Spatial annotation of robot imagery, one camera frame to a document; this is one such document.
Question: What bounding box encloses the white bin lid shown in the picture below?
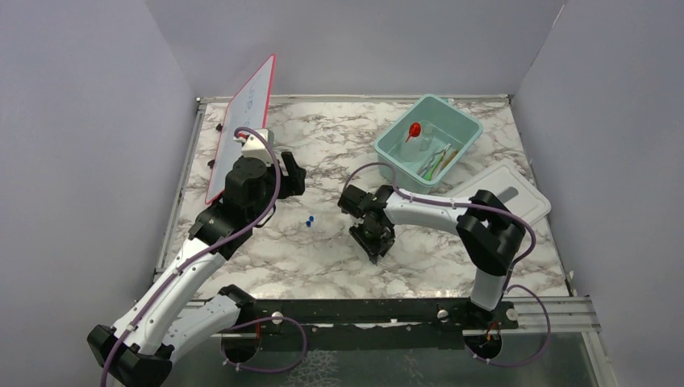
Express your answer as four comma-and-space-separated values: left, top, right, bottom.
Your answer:
444, 160, 552, 226

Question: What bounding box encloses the aluminium frame rail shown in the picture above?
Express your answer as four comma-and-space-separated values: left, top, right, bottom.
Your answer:
493, 297, 602, 335

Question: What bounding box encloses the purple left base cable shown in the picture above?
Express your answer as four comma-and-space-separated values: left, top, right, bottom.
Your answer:
219, 313, 310, 374

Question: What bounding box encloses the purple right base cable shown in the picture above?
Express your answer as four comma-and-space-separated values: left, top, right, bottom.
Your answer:
463, 284, 552, 370

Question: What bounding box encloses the teal plastic bin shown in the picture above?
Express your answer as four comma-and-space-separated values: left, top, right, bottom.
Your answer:
373, 94, 483, 194

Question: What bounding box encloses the pink framed whiteboard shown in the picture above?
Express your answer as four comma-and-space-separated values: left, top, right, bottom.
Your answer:
205, 53, 277, 206

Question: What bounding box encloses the tan bristle test tube brush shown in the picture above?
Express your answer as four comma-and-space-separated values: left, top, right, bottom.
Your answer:
440, 150, 459, 170

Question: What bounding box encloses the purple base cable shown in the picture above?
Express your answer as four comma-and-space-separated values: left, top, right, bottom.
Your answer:
219, 313, 310, 374
463, 284, 552, 370

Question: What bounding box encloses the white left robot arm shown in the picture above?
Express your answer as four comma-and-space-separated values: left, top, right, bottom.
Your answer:
87, 152, 307, 386

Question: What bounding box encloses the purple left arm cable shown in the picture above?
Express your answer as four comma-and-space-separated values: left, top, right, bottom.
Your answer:
99, 127, 282, 387

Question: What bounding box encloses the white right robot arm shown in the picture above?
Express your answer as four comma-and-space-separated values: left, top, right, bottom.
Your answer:
337, 185, 528, 328

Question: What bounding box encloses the red pipette in bin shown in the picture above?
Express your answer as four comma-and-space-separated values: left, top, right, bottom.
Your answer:
405, 122, 422, 144

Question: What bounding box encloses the red yellow green stick bundle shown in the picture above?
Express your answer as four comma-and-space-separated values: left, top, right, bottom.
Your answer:
426, 153, 450, 181

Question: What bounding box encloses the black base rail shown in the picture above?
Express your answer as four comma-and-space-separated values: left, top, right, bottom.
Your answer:
218, 298, 500, 354

